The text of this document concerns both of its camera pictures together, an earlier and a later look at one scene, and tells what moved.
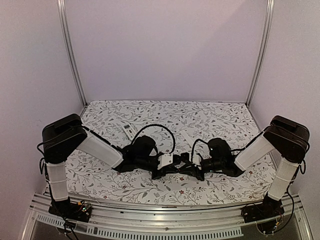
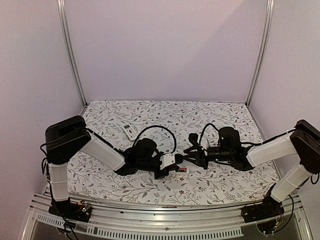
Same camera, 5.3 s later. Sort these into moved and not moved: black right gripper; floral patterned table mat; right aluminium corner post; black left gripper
Moved: black right gripper
Not moved: right aluminium corner post; floral patterned table mat; black left gripper
